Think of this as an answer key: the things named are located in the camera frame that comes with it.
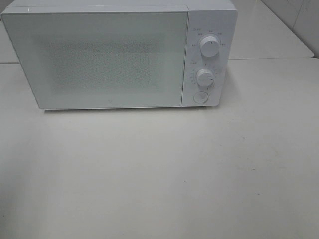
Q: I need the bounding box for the round white door button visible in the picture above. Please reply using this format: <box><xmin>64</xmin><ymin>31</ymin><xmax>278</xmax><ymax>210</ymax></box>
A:
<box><xmin>193</xmin><ymin>91</ymin><xmax>209</xmax><ymax>104</ymax></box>

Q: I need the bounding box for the white timer knob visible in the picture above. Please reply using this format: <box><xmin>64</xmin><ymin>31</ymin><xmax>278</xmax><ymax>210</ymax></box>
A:
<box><xmin>196</xmin><ymin>68</ymin><xmax>215</xmax><ymax>87</ymax></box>

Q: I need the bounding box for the white microwave door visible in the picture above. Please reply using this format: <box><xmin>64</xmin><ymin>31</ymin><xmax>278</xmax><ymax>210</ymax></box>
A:
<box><xmin>2</xmin><ymin>12</ymin><xmax>188</xmax><ymax>110</ymax></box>

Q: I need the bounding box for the upper white power knob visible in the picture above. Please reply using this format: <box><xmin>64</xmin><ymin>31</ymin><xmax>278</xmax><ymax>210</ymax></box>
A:
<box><xmin>200</xmin><ymin>35</ymin><xmax>220</xmax><ymax>57</ymax></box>

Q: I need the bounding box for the white microwave oven body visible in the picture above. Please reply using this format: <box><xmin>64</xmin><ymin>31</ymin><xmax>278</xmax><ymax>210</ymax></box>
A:
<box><xmin>0</xmin><ymin>0</ymin><xmax>238</xmax><ymax>110</ymax></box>

